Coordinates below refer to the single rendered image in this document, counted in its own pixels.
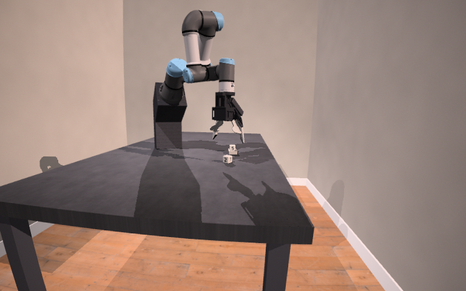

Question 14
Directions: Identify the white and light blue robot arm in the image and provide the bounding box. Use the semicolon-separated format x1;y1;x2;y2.
159;10;235;104

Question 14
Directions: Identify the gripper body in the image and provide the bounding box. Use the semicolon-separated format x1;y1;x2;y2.
212;92;237;121

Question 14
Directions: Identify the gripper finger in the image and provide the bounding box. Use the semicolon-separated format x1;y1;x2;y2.
232;111;244;143
210;121;223;139

